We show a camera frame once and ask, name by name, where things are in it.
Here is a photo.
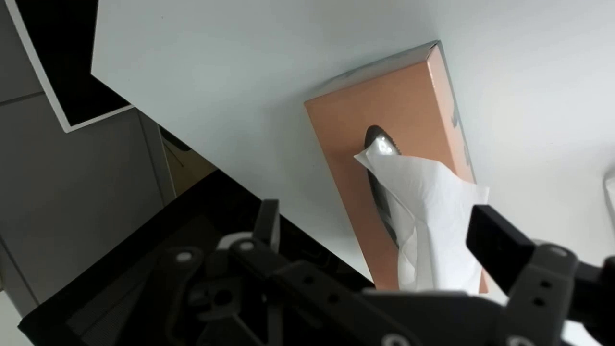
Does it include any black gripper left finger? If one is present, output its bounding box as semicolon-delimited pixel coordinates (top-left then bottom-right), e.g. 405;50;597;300
228;200;384;346

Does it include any orange tissue box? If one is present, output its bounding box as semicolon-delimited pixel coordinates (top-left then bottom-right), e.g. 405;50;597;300
305;42;487;294

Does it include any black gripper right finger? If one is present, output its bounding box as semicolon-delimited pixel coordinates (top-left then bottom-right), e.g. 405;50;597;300
464;206;615;346

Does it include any white tissue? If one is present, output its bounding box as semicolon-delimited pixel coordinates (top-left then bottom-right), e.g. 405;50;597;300
355;144;489;294

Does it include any black office chair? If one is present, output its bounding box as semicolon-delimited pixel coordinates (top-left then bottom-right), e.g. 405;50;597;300
18;173;368;346

